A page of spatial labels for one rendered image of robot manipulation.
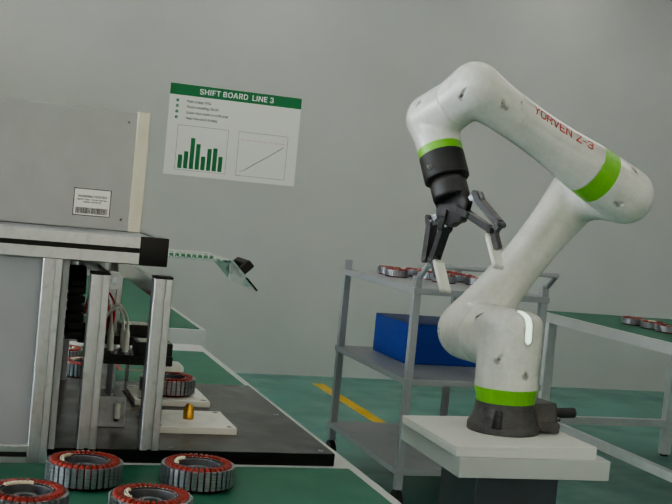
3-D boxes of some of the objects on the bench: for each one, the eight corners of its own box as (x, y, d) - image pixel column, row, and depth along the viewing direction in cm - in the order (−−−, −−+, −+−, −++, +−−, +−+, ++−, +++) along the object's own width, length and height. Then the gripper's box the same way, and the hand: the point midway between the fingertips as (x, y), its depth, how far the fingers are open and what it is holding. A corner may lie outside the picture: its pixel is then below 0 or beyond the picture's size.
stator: (129, 477, 169) (131, 453, 168) (110, 496, 157) (113, 470, 157) (57, 469, 169) (59, 445, 169) (33, 487, 158) (36, 462, 158)
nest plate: (219, 417, 211) (219, 411, 211) (236, 435, 196) (237, 428, 196) (140, 415, 206) (141, 408, 206) (152, 433, 192) (153, 426, 192)
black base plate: (247, 395, 250) (248, 385, 250) (333, 466, 189) (335, 453, 189) (33, 386, 235) (34, 376, 235) (52, 461, 175) (53, 447, 175)
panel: (34, 375, 236) (46, 236, 235) (54, 449, 174) (71, 259, 172) (29, 375, 236) (41, 236, 235) (47, 449, 173) (63, 259, 172)
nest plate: (195, 393, 234) (196, 387, 234) (209, 407, 219) (210, 401, 219) (124, 390, 229) (124, 384, 229) (134, 405, 215) (134, 398, 215)
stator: (240, 480, 173) (242, 457, 172) (223, 498, 162) (225, 473, 161) (171, 471, 174) (173, 448, 174) (149, 488, 163) (152, 464, 163)
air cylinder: (119, 418, 201) (121, 388, 201) (124, 427, 194) (126, 396, 194) (90, 417, 199) (93, 387, 199) (94, 426, 192) (97, 395, 192)
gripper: (507, 159, 218) (533, 259, 210) (414, 208, 233) (436, 304, 226) (484, 152, 212) (510, 255, 205) (391, 203, 228) (412, 300, 221)
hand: (470, 275), depth 216 cm, fingers open, 13 cm apart
